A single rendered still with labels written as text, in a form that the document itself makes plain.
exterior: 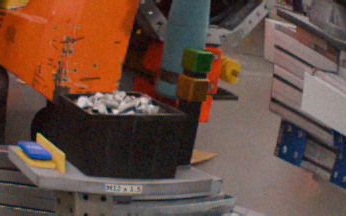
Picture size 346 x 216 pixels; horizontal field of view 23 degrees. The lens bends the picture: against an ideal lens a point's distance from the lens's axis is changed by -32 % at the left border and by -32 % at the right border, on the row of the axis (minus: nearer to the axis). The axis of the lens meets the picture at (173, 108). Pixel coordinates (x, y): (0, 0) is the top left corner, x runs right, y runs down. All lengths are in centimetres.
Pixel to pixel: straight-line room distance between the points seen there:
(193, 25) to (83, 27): 46
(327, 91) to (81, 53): 61
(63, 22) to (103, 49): 13
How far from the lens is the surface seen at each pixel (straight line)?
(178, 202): 286
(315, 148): 194
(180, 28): 246
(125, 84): 278
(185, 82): 207
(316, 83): 171
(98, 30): 209
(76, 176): 189
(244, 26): 274
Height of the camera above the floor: 100
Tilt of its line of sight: 13 degrees down
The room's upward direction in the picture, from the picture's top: 10 degrees clockwise
